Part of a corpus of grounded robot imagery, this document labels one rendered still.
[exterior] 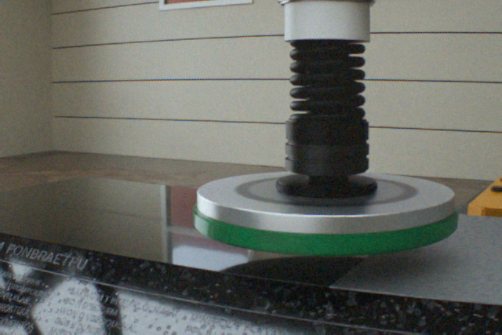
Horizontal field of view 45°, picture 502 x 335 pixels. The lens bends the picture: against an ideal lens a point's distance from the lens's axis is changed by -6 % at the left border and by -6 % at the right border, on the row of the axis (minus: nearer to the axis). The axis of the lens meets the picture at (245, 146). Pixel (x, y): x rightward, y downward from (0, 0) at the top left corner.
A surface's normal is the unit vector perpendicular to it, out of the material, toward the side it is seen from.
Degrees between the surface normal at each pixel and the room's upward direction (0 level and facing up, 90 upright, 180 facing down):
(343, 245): 90
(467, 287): 0
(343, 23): 90
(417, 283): 0
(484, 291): 0
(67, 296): 45
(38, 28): 90
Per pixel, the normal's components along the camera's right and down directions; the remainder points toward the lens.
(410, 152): -0.49, 0.09
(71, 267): -0.32, -0.64
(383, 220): 0.25, 0.10
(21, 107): 0.87, 0.05
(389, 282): 0.00, -0.99
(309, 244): -0.26, 0.10
